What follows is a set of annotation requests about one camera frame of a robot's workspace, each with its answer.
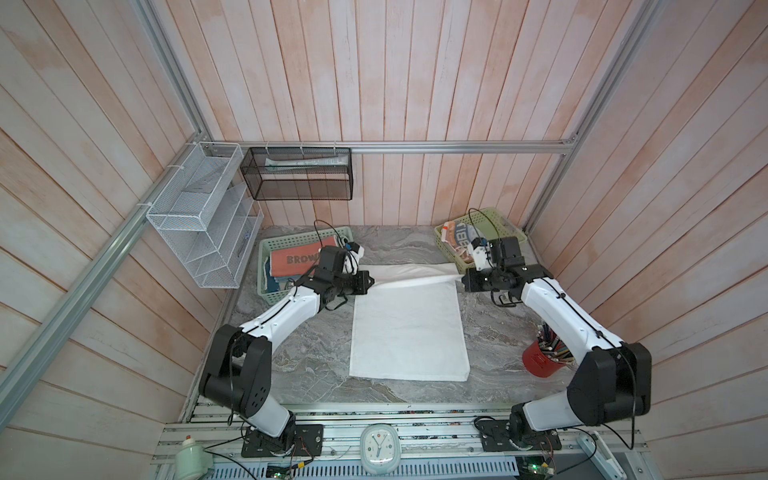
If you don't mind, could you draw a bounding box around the red pen holder cup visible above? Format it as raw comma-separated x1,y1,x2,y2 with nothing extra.
522,324,574,378

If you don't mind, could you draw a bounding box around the white green bottle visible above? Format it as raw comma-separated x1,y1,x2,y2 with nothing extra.
175,436,213,480

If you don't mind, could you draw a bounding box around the green circuit board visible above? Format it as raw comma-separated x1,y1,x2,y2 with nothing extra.
516,456,554,480

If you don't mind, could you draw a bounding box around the mint green plastic basket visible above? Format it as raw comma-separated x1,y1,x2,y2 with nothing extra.
257,227,353,306

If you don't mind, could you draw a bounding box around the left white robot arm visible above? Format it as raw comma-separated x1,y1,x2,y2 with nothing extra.
199,242,375,438

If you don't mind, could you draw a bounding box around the white wire mesh shelf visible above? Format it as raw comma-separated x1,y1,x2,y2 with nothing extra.
147,142,264,289

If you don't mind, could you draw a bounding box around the red white blue towel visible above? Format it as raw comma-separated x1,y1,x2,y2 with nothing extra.
440,221,487,263

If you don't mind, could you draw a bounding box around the black wire mesh basket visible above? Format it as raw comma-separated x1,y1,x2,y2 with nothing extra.
240,146,354,201

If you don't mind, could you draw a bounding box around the brown towel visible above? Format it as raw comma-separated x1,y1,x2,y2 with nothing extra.
269,236,338,278

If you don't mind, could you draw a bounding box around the light green plastic basket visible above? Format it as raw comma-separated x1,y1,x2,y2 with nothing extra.
433,207,527,273

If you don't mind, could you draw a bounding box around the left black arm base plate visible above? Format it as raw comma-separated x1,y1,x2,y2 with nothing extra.
241,422,324,458

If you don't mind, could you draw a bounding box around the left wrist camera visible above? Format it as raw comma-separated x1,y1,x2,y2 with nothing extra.
343,241,364,274

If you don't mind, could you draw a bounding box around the plain white towel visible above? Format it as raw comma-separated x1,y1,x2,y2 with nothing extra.
349,263,470,382

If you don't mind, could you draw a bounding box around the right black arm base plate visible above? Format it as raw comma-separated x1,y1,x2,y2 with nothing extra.
473,416,562,452

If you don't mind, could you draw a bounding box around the white analog clock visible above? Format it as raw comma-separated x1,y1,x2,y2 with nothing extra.
360,423,402,475

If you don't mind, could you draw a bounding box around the blue Doraemon towel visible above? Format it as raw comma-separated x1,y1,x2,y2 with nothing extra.
264,275,300,293

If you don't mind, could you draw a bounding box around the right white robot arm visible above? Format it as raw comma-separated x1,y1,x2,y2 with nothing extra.
462,236,652,444

